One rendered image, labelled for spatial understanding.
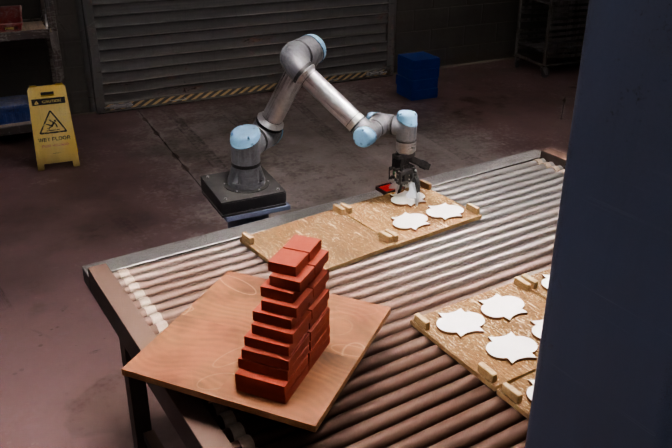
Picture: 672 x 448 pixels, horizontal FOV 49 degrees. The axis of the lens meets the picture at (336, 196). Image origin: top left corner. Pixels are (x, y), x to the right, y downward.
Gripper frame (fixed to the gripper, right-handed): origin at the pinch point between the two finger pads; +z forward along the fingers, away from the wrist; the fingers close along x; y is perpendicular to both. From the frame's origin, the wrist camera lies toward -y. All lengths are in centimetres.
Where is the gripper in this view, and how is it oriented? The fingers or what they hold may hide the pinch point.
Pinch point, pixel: (408, 198)
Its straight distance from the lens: 288.2
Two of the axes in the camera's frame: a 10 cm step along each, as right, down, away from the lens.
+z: 0.0, 9.1, 4.2
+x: 5.7, 3.4, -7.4
